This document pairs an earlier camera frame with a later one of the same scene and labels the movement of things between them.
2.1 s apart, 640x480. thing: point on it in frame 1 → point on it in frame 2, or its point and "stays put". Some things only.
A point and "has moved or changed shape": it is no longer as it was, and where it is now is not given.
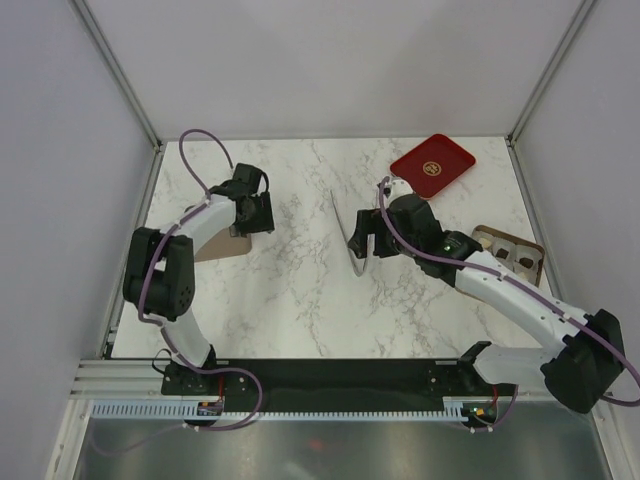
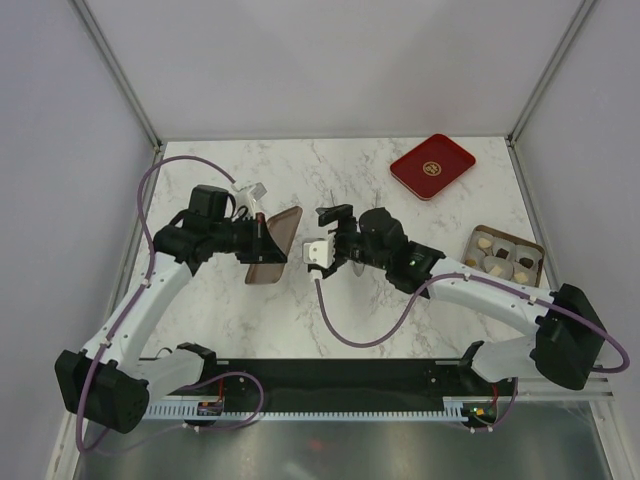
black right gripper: (369, 221) → (345, 223)
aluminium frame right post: (582, 12) stays put
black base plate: (337, 385) stays put
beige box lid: (223, 244) has moved or changed shape
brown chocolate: (502, 253) stays put
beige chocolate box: (525, 259) stays put
